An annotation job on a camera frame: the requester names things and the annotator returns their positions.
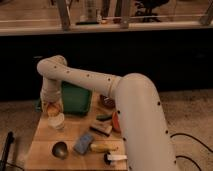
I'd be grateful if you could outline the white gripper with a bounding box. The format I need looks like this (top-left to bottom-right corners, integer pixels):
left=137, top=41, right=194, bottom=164
left=40, top=90, right=64, bottom=115

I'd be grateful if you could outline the orange apple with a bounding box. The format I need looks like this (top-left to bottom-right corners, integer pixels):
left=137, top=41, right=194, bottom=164
left=47, top=103, right=60, bottom=117

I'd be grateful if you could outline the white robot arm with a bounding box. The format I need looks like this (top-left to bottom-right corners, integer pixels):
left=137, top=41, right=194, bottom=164
left=37, top=55, right=180, bottom=171

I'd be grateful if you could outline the white paper cup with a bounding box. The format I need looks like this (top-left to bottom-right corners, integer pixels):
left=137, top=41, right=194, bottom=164
left=48, top=113, right=65, bottom=130

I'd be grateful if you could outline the green plastic tray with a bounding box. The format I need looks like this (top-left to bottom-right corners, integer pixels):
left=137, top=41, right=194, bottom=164
left=36, top=81, right=92, bottom=116

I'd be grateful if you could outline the blue sponge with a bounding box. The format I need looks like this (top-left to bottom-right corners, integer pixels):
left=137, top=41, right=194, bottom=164
left=73, top=133, right=94, bottom=155

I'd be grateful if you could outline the small green cucumber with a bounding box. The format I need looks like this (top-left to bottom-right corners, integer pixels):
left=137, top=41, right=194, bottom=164
left=96, top=114, right=112, bottom=121

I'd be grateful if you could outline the black pole stand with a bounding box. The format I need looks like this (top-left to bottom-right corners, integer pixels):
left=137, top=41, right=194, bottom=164
left=0, top=132, right=14, bottom=171

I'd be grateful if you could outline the brown black block brush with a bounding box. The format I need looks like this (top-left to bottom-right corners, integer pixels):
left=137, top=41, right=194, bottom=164
left=90, top=121, right=112, bottom=136

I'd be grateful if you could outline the dark maroon bowl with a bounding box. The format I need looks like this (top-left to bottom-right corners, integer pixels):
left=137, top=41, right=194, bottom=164
left=100, top=95, right=115, bottom=109

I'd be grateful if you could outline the orange bowl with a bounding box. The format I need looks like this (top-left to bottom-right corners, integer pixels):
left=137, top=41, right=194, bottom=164
left=112, top=112, right=121, bottom=133

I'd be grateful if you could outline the black office chair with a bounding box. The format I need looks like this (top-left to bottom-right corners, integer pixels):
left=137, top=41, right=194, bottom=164
left=135, top=0, right=169, bottom=23

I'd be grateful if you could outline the white handled black brush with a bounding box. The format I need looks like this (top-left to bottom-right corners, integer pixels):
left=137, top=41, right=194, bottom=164
left=104, top=153, right=127, bottom=166

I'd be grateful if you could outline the wooden frame post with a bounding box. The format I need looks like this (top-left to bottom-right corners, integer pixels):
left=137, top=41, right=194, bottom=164
left=56, top=0, right=70, bottom=31

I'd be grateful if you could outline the black floor cable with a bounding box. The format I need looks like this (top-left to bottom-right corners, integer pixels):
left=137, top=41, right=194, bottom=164
left=169, top=132, right=213, bottom=171

